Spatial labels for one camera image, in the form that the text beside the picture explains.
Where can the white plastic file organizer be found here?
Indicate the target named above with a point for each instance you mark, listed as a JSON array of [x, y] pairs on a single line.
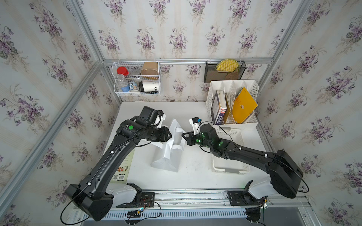
[[252, 87]]

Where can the green printed booklet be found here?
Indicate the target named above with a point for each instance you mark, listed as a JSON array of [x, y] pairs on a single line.
[[123, 170]]

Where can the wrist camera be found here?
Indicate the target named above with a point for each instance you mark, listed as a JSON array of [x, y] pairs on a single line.
[[195, 123], [162, 117]]

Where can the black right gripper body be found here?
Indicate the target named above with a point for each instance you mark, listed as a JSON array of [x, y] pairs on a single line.
[[198, 140]]

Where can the white insulated delivery bag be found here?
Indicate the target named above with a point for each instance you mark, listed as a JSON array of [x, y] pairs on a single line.
[[168, 154]]

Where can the white black cylinder can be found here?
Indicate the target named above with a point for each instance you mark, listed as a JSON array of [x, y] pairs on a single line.
[[149, 87]]

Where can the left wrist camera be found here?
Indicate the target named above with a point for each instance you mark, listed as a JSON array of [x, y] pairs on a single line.
[[162, 117]]

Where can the black mesh wall holder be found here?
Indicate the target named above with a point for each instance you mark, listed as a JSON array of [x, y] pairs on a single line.
[[211, 74]]

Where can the white wire wall basket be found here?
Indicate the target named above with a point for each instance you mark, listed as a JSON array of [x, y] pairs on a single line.
[[134, 77]]

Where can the yellow folder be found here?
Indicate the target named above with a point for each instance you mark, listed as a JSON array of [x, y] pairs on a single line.
[[243, 106]]

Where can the clear plastic bottle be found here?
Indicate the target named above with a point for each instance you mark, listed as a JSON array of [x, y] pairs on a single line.
[[122, 83]]

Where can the purple white book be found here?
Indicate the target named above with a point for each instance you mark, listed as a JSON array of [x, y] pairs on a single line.
[[219, 107]]

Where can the aluminium rail frame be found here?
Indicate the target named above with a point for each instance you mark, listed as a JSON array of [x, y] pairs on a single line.
[[216, 198]]

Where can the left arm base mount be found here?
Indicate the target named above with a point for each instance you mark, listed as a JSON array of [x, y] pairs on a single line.
[[132, 196]]

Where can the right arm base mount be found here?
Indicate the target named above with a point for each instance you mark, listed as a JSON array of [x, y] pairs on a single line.
[[244, 197]]

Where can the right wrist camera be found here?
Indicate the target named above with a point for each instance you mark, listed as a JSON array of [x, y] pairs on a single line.
[[195, 123]]

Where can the beige papers in organizer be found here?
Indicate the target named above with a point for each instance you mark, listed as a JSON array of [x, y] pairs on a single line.
[[230, 95]]

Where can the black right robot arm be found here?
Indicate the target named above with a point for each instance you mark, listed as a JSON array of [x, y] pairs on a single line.
[[285, 176]]

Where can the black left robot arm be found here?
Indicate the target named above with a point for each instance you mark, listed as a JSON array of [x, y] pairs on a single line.
[[90, 194]]

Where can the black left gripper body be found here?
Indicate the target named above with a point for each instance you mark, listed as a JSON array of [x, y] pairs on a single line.
[[156, 134]]

